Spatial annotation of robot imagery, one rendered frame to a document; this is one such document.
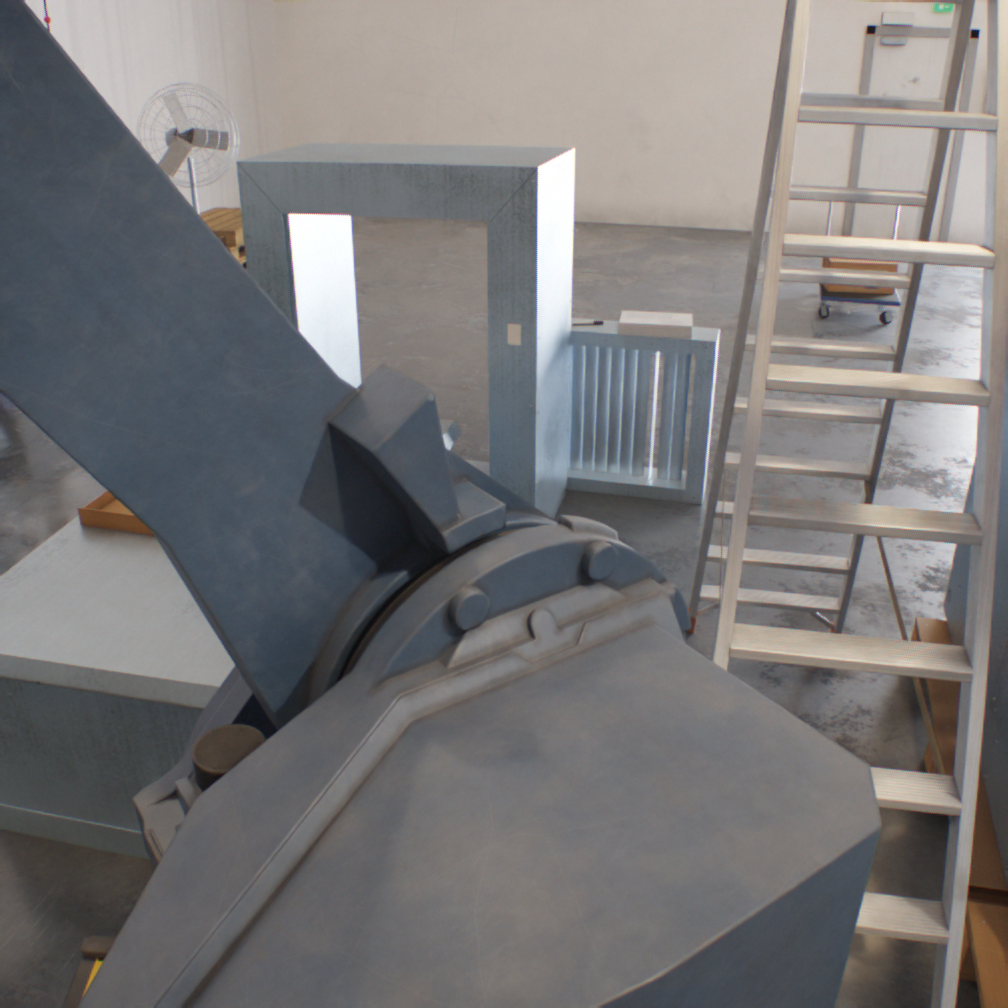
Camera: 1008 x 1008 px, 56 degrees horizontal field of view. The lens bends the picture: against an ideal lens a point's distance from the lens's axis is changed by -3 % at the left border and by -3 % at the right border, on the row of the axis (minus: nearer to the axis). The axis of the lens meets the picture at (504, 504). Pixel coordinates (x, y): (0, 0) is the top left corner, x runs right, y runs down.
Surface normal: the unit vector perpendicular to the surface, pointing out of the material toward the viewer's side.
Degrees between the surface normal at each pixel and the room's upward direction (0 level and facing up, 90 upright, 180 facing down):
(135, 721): 90
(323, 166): 90
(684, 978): 90
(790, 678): 0
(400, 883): 16
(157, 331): 82
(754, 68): 90
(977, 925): 0
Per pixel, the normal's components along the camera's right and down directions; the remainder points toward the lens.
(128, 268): 0.57, 0.36
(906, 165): -0.26, 0.43
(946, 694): 0.00, -0.90
